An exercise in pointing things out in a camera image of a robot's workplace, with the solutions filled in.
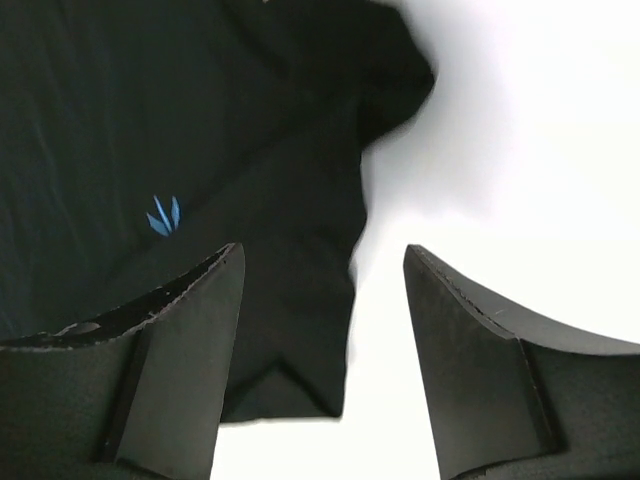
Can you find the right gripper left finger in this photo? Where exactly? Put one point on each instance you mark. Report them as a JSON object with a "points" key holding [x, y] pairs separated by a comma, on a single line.
{"points": [[135, 393]]}

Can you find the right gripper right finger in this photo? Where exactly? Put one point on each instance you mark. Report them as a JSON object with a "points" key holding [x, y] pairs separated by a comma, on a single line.
{"points": [[513, 394]]}

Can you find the black t shirt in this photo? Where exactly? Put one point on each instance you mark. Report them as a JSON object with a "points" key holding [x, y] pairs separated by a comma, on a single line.
{"points": [[139, 137]]}

